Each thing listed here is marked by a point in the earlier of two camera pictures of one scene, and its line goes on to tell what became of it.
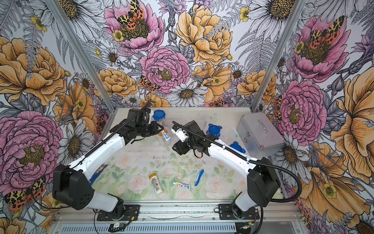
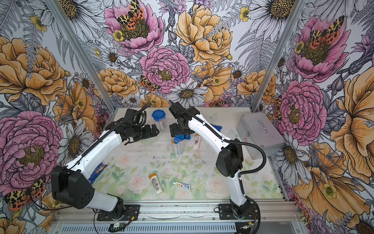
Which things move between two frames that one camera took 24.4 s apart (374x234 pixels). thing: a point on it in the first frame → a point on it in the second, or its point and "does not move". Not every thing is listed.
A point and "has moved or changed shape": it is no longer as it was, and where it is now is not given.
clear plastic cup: (161, 138) has moved or changed shape
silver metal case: (260, 134) does not move
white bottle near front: (155, 183) does not move
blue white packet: (97, 173) does not move
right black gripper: (180, 149) → (174, 130)
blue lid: (158, 114) does not move
